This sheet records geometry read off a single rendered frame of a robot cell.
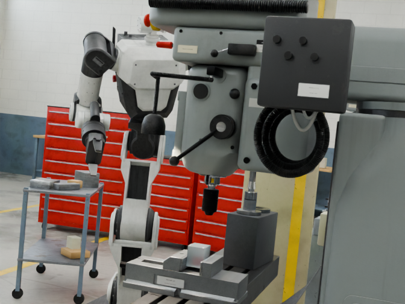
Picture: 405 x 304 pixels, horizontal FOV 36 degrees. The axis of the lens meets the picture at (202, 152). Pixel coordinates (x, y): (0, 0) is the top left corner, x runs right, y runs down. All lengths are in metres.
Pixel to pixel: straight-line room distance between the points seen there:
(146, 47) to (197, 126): 0.76
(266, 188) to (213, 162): 1.83
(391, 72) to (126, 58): 1.14
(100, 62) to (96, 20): 9.96
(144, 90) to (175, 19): 0.73
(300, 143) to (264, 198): 1.93
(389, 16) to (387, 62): 9.30
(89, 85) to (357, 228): 1.34
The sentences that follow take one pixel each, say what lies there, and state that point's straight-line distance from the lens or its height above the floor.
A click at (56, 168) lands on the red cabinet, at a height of 0.74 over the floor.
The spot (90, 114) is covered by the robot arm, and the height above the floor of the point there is 1.45.
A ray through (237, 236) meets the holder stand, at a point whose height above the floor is 1.07.
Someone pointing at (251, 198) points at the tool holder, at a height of 1.21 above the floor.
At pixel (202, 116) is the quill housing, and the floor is 1.48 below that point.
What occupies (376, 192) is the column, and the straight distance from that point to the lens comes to 1.60.
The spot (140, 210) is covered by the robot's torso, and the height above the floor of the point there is 1.08.
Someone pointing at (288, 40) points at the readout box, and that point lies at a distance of 1.45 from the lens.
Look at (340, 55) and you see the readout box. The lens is 1.43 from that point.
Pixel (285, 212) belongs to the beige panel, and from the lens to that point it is 3.59.
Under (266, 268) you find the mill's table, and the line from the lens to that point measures 2.28.
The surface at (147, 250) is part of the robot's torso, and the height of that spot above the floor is 0.91.
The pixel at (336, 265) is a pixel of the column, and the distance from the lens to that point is 1.64.
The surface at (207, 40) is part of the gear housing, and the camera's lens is 1.77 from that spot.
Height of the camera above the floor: 1.47
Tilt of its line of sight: 3 degrees down
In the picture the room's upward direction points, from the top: 6 degrees clockwise
